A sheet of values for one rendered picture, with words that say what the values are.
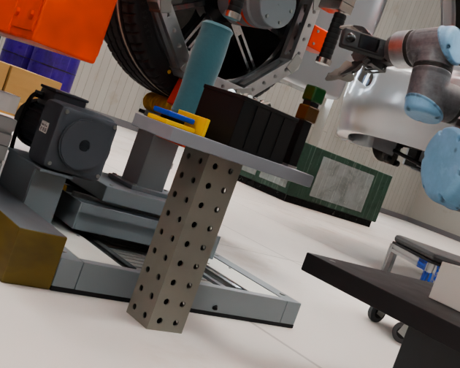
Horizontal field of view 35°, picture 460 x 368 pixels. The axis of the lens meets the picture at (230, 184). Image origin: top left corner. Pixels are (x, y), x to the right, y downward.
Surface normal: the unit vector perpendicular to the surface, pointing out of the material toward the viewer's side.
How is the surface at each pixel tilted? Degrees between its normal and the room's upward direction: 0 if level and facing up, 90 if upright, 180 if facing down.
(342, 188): 90
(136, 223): 90
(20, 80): 90
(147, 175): 90
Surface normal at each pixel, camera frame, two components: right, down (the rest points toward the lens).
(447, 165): -0.93, -0.20
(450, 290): -0.72, -0.22
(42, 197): 0.57, 0.26
